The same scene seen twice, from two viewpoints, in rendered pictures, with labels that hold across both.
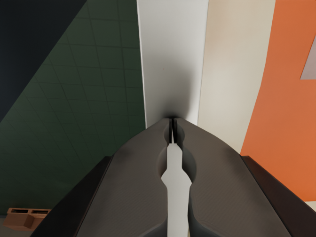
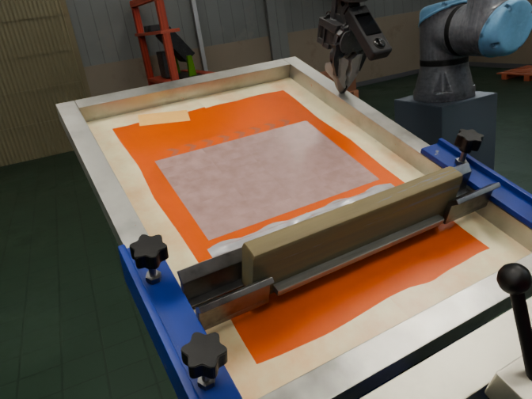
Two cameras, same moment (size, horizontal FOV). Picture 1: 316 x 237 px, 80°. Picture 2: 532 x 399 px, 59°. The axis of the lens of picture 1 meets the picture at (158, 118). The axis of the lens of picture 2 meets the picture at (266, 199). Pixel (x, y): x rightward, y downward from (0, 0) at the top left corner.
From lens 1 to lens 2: 1.00 m
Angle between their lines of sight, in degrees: 27
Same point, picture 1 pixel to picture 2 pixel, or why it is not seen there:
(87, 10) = not seen: hidden behind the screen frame
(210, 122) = (321, 106)
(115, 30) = not seen: hidden behind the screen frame
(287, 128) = (292, 111)
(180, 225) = (306, 72)
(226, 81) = (327, 114)
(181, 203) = (314, 77)
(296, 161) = (274, 105)
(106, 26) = not seen: hidden behind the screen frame
